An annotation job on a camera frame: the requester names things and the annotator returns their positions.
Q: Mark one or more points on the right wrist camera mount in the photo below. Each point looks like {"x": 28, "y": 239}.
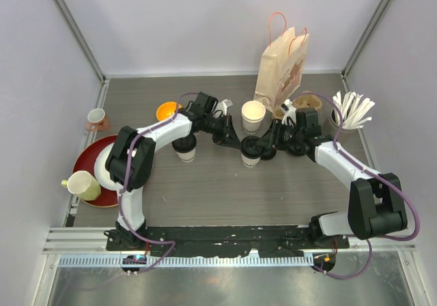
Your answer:
{"x": 289, "y": 112}

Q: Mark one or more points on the white plate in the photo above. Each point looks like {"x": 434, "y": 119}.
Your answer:
{"x": 102, "y": 174}

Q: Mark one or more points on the red plate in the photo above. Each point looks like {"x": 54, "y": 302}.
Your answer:
{"x": 86, "y": 161}

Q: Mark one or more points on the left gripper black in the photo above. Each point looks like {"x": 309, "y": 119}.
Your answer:
{"x": 227, "y": 136}

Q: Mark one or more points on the brown paper bag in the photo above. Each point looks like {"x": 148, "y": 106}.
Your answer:
{"x": 281, "y": 66}

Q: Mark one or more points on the cardboard cup carrier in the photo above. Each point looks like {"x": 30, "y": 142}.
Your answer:
{"x": 305, "y": 101}

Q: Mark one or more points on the grey straw holder cup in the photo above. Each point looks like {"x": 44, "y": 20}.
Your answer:
{"x": 332, "y": 127}

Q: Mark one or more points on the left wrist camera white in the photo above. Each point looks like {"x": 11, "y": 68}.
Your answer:
{"x": 222, "y": 107}

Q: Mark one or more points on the stack of black lids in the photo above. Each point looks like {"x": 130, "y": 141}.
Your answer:
{"x": 268, "y": 154}

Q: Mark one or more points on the stack of white paper cups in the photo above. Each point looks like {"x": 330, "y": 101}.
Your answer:
{"x": 253, "y": 113}

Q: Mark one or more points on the orange bowl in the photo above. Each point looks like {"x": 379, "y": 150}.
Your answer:
{"x": 166, "y": 110}

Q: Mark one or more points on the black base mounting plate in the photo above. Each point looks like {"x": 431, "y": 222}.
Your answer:
{"x": 271, "y": 241}

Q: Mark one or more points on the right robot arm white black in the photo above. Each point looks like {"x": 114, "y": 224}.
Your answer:
{"x": 375, "y": 207}

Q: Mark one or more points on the loose black lid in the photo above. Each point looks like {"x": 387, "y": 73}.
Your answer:
{"x": 296, "y": 151}

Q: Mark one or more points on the small pink ceramic cup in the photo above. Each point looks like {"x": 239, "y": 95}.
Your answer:
{"x": 97, "y": 120}

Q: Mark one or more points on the yellow green mug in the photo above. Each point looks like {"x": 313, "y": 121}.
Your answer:
{"x": 83, "y": 185}

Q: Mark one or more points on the bundle of wrapped straws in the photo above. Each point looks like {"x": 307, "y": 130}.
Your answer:
{"x": 353, "y": 109}

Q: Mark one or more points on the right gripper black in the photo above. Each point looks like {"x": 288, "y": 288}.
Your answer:
{"x": 274, "y": 139}

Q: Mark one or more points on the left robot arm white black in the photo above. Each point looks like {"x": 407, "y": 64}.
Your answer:
{"x": 125, "y": 166}

